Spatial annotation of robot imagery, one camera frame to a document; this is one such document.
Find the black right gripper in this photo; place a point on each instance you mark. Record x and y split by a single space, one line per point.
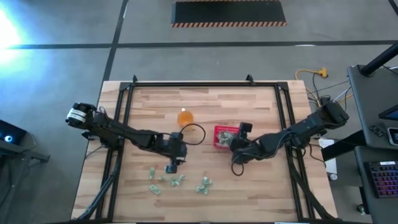
242 149

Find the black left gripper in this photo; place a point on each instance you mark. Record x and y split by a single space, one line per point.
177 151

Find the packets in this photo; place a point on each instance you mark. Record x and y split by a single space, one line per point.
227 134

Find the green stevia sweetener packet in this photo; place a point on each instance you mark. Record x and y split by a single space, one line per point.
151 173
181 178
201 189
224 142
155 189
173 182
160 178

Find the white candy packet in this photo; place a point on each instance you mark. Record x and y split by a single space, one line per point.
207 181

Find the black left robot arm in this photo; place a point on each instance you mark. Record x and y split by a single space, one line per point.
124 133

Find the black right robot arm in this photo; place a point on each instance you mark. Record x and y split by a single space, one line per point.
304 127

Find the red slotted plastic basket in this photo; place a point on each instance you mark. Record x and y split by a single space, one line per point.
224 127

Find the orange translucent plastic cup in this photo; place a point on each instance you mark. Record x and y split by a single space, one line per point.
185 119

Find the black hazard-striped floor mat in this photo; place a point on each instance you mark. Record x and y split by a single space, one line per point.
227 12

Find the dark grey side desk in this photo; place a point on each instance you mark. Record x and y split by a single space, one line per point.
362 155

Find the small black remote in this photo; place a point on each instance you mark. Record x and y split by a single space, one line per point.
377 130

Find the small caster wheel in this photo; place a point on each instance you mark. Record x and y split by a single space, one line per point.
361 209

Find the backlit black keyboard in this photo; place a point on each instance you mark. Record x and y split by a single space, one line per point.
384 180

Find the black smartphone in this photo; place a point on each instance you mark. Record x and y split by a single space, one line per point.
393 136

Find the black tablet screen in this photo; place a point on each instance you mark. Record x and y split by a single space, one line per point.
391 114

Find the black device with light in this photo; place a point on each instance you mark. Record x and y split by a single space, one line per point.
14 130

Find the black monitor pole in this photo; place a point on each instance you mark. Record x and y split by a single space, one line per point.
379 59

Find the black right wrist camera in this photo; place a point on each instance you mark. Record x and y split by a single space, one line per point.
245 129

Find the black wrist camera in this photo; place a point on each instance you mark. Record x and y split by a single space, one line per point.
245 129
176 136

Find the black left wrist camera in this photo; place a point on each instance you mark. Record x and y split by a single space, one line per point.
176 136

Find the black frame clamp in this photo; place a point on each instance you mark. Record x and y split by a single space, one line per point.
134 79
250 79

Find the black aluminium table frame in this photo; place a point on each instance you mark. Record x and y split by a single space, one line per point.
202 84

